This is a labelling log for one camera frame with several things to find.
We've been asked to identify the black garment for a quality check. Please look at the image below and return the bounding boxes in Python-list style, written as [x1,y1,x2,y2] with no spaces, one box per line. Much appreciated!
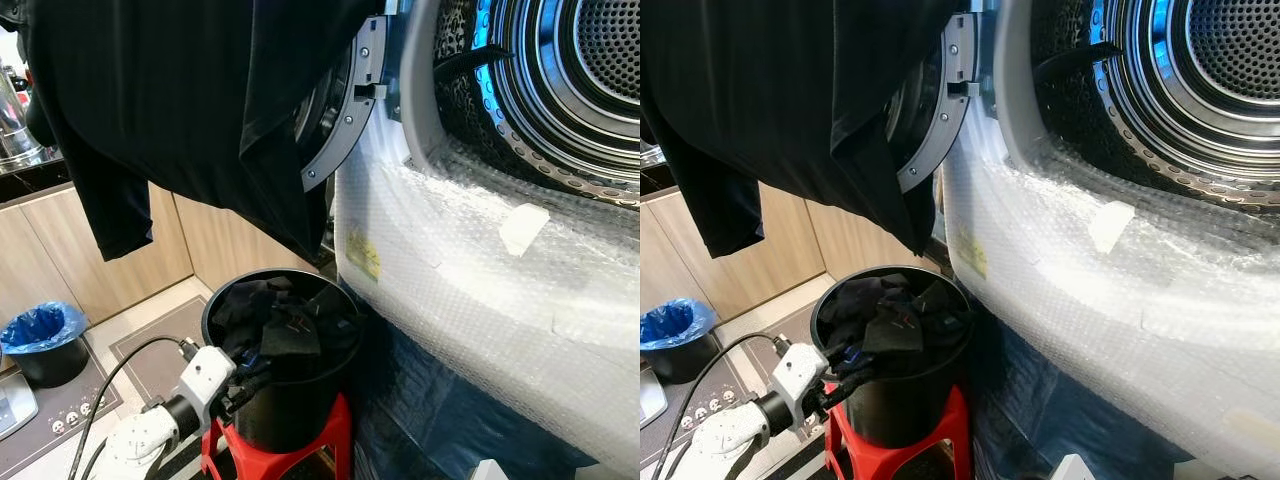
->
[22,0,401,264]
[640,0,969,260]

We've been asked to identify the black clothes pile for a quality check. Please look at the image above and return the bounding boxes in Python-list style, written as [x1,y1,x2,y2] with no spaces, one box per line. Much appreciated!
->
[820,275,967,379]
[212,277,359,383]

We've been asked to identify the white bubble-wrapped washing machine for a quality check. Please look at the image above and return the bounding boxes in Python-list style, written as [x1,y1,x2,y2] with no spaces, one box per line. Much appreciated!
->
[938,0,1280,479]
[330,0,641,477]

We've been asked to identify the black round laundry bucket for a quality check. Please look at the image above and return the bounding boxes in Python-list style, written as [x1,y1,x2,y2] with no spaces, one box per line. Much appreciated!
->
[201,267,365,454]
[809,264,974,450]

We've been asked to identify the red plastic stool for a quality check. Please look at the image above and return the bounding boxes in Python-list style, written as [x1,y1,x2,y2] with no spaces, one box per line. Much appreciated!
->
[199,391,354,480]
[823,384,974,480]

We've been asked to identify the grey floor mat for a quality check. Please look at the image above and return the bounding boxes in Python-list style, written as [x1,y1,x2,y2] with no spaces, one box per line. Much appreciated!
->
[107,294,217,407]
[716,300,819,399]

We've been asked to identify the wooden kitchen cabinet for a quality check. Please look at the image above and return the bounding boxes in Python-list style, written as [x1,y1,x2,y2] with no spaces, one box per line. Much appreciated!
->
[640,185,936,323]
[0,183,323,328]

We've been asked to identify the yellow washer sticker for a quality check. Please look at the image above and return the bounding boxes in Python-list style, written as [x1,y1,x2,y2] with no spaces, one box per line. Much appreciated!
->
[344,238,382,283]
[953,224,990,280]

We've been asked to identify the black bin with blue bag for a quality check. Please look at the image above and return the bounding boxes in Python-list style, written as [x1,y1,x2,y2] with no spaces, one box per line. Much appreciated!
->
[0,301,91,390]
[640,297,718,386]

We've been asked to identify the blue plastic sheet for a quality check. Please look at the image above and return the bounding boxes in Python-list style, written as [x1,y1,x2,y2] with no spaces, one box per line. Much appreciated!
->
[962,305,1211,480]
[348,305,601,480]

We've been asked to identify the white flat scale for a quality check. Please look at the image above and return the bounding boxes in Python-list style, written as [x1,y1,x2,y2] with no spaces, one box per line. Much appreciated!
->
[640,364,670,427]
[0,374,40,442]

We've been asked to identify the grey round washer door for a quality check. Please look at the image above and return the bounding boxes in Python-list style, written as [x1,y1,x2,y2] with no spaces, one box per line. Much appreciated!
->
[884,11,983,196]
[293,14,392,194]

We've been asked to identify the white tape patch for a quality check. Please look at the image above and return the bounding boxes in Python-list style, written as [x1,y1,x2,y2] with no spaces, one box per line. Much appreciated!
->
[497,202,552,258]
[1087,199,1137,255]

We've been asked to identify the steel kettle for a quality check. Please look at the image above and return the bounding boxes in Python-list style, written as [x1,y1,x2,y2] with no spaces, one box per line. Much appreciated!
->
[0,58,53,169]

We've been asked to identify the black cloth strip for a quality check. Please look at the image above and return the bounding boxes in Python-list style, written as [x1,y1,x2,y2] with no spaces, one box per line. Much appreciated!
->
[1034,41,1127,87]
[434,44,518,88]

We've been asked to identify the steel perforated washer drum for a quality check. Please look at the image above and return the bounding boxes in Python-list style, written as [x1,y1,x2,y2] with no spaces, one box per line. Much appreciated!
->
[434,0,641,208]
[1030,0,1280,209]

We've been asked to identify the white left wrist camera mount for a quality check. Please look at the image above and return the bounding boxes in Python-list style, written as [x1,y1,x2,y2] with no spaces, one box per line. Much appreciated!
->
[769,341,832,432]
[177,344,239,432]

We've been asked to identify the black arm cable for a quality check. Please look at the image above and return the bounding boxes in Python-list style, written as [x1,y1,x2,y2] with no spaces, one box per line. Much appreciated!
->
[664,333,793,480]
[66,336,202,480]

